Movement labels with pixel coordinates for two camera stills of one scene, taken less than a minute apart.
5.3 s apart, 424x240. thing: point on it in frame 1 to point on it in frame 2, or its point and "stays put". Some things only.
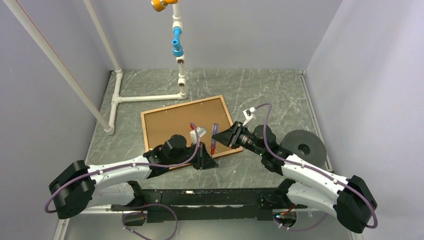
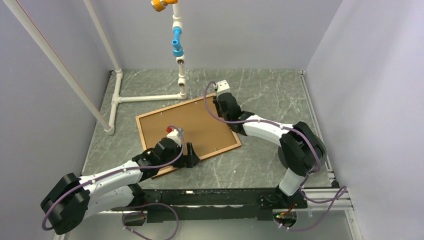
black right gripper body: x=242 y=137 to x=220 y=114
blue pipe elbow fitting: x=177 y=50 stays put
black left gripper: x=203 y=159 to x=187 y=161
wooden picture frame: x=198 y=120 stays put
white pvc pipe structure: x=108 y=126 stays put
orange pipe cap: x=159 y=5 stays put
